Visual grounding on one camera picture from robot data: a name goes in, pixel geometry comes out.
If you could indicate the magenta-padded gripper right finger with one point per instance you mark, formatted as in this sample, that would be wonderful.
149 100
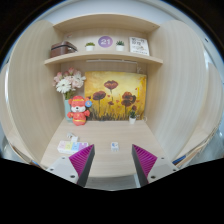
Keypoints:
156 166

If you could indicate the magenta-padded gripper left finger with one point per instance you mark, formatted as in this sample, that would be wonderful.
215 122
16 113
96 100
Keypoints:
68 168

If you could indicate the white charger block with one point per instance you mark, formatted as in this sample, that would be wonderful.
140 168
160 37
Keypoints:
114 146

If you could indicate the white pastel-socket power strip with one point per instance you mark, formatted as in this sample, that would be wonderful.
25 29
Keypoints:
71 146

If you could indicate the small plant in white pot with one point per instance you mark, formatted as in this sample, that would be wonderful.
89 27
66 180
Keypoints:
132 120

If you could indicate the red plush toy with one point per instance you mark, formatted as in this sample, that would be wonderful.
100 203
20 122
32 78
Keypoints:
79 113

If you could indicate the teal vase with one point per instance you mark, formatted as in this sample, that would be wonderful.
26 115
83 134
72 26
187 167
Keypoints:
67 108

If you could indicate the white and pink flower bouquet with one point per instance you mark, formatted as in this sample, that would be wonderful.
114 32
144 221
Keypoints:
68 83

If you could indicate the yellow poppy painting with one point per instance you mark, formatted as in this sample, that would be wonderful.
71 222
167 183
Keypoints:
116 80

